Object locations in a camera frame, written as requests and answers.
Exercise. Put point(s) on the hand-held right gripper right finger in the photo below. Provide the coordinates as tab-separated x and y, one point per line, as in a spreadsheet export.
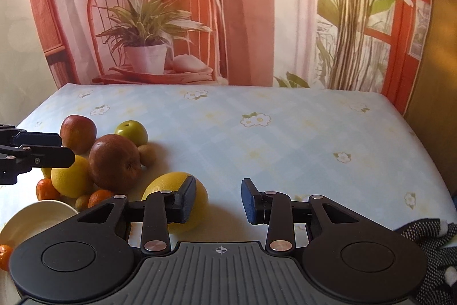
250	201

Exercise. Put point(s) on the orange tangerine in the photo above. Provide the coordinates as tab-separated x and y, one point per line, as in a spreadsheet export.
4	256
100	197
46	190

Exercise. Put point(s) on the red apple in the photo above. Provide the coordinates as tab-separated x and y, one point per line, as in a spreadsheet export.
76	131

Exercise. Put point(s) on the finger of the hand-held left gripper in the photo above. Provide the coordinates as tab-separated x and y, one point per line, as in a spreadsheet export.
50	158
39	139

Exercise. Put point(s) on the dark dotted cloth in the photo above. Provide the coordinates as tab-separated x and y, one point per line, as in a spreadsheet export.
428	255

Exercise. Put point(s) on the large yellow grapefruit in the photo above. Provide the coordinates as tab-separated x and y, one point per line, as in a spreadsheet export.
201	199

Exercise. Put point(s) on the cream white plate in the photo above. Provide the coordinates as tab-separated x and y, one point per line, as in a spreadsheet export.
35	219

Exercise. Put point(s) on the brown kiwi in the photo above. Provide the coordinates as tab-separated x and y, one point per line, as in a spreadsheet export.
148	155

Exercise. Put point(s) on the brown wooden panel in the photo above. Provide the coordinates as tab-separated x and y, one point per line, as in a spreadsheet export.
439	76

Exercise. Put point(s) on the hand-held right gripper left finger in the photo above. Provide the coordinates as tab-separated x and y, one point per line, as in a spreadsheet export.
188	199

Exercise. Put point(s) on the yellow lemon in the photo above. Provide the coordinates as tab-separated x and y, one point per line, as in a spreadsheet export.
69	180

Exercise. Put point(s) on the green apple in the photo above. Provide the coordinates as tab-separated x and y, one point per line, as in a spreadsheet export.
134	133

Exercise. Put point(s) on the small yellow kumquat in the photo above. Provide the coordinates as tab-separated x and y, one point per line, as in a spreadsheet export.
83	202

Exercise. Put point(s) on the printed room backdrop cloth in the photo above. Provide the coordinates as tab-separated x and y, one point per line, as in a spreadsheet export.
250	5

